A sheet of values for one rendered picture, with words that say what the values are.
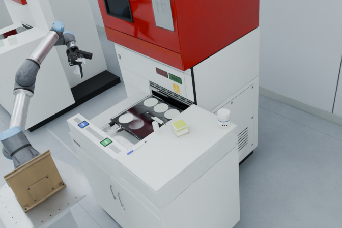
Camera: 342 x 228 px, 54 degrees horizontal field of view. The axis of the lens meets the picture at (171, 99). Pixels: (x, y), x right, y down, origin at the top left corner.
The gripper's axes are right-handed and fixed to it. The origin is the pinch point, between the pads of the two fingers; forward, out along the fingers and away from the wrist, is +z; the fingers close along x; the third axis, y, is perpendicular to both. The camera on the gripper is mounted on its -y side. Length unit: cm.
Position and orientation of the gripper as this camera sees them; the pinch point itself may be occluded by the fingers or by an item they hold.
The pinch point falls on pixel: (84, 71)
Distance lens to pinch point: 234.5
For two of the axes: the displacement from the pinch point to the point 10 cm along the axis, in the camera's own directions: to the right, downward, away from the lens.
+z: 3.9, 8.1, -4.4
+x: 3.3, -5.7, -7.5
